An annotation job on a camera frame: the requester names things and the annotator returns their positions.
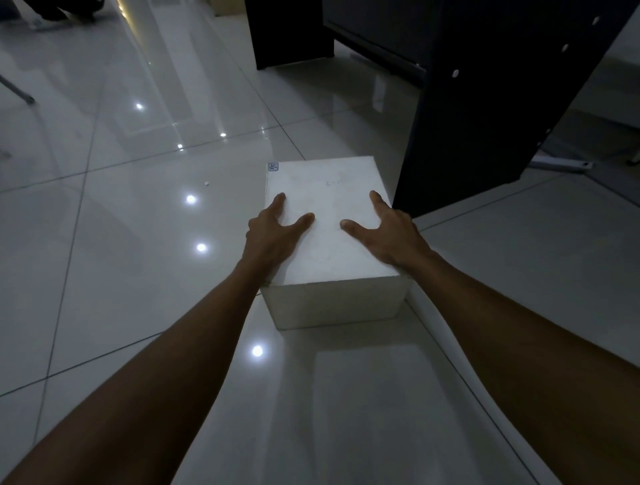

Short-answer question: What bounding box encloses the person's right hand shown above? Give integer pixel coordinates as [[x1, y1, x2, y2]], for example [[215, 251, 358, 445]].
[[339, 190, 435, 275]]

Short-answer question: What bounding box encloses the person's left hand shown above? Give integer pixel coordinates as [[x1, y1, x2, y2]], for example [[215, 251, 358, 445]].
[[242, 192, 316, 271]]

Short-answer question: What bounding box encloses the white rectangular box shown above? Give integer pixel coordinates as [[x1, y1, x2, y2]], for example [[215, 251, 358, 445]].
[[260, 156, 413, 331]]

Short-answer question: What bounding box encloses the person's right forearm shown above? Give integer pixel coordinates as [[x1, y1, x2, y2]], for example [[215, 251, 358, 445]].
[[405, 251, 640, 485]]

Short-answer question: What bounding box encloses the person's left forearm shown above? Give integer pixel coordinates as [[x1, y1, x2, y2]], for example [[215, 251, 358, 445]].
[[0, 259, 273, 485]]

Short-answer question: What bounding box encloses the dark desk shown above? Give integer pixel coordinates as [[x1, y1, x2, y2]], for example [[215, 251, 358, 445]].
[[244, 0, 640, 219]]

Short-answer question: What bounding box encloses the white power strip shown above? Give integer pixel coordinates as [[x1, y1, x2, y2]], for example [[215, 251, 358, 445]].
[[528, 152, 595, 174]]

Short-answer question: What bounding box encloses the metal chair leg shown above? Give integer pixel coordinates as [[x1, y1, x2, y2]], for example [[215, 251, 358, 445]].
[[0, 74, 37, 106]]

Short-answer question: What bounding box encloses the dark chair base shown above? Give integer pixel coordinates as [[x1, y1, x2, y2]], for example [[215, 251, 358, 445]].
[[22, 0, 106, 23]]

